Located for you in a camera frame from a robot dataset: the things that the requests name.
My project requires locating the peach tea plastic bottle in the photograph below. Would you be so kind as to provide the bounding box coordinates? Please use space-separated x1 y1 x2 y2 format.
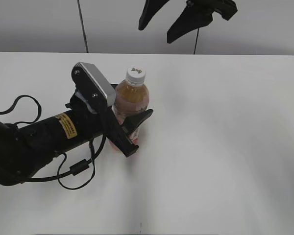
109 79 150 152

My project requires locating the black camera cable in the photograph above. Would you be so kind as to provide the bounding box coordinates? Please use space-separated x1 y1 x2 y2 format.
0 95 106 190

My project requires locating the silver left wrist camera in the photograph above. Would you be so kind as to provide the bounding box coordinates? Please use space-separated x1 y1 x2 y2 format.
71 62 116 114

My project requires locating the white bottle cap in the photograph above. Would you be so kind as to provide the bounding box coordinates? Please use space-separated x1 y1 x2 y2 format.
125 66 146 87

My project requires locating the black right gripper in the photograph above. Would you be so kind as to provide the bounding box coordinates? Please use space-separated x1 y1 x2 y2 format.
138 0 238 44

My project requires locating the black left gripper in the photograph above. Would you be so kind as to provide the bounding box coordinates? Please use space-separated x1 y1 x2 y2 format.
66 83 153 157

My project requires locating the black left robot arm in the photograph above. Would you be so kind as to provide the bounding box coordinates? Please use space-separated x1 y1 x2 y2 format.
0 85 153 186

